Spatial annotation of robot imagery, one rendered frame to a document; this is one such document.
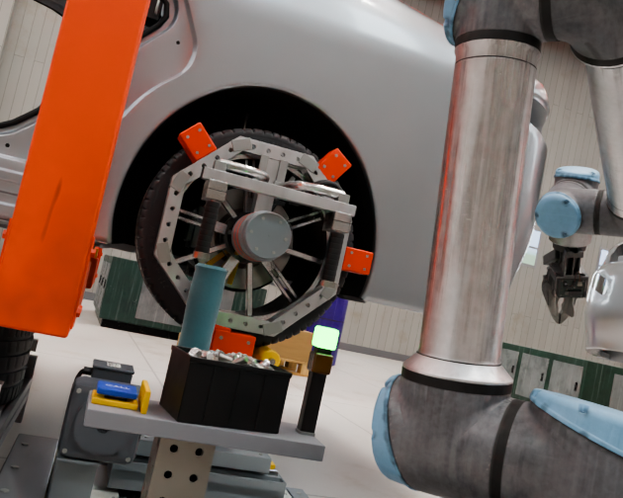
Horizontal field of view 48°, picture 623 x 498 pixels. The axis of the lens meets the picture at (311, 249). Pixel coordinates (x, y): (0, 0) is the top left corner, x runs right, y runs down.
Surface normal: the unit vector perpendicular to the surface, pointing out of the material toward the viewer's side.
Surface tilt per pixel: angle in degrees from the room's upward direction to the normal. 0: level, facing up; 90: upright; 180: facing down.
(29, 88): 90
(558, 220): 120
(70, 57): 90
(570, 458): 88
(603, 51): 161
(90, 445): 90
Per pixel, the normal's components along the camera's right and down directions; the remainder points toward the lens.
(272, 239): 0.29, -0.01
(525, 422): -0.21, -0.82
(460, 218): -0.55, -0.07
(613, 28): -0.02, 0.65
